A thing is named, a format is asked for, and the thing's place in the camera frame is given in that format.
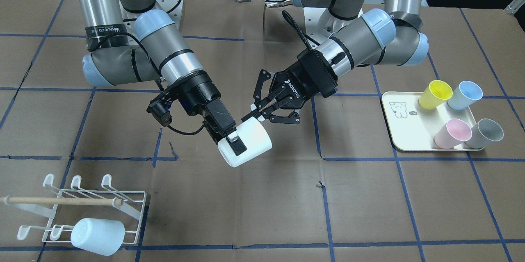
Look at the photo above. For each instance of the grey plastic cup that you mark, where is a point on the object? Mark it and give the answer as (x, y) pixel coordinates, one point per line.
(484, 133)

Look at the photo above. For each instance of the yellow plastic cup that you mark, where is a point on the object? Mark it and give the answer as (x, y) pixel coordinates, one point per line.
(436, 93)

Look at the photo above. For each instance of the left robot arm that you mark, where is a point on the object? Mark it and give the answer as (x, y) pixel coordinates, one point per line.
(389, 36)

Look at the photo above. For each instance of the white wire cup rack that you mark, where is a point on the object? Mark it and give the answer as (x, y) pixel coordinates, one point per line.
(52, 215)

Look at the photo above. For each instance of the cream rectangular tray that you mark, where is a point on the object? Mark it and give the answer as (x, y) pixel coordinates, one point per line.
(412, 127)

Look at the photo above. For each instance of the pale green white cup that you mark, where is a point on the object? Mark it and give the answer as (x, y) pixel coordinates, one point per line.
(255, 139)

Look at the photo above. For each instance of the light blue plastic cup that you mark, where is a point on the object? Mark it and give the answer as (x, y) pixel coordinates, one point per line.
(99, 236)

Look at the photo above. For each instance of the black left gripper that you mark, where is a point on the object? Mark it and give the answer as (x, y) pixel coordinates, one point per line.
(296, 84)

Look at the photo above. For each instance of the pink plastic cup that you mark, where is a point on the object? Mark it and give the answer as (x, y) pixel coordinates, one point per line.
(454, 132)

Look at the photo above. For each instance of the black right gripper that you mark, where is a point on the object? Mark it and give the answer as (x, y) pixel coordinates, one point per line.
(204, 94)

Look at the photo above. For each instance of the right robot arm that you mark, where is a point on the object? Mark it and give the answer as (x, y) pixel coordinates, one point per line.
(132, 41)

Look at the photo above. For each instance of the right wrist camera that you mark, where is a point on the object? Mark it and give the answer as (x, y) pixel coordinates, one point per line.
(159, 108)

